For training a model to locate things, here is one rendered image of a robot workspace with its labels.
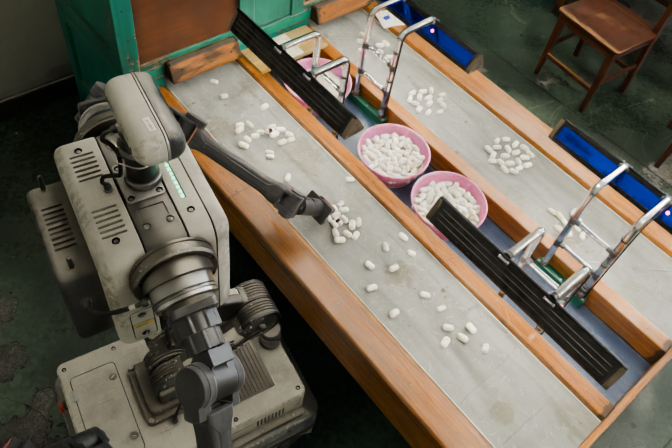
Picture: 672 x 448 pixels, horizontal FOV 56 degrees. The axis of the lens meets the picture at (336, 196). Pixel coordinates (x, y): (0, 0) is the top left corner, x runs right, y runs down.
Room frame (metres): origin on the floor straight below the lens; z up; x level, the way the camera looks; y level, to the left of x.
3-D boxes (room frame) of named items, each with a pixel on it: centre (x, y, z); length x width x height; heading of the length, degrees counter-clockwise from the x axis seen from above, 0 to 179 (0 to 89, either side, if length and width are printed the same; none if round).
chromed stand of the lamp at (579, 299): (1.29, -0.83, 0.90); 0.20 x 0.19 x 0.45; 48
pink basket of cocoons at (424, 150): (1.61, -0.17, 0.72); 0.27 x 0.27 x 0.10
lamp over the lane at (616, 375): (0.93, -0.51, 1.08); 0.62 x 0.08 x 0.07; 48
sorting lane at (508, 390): (1.24, -0.07, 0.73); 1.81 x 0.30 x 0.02; 48
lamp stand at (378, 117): (1.93, -0.11, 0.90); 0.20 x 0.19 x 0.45; 48
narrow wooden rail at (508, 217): (1.62, -0.41, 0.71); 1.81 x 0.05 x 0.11; 48
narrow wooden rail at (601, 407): (1.38, -0.19, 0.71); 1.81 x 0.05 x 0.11; 48
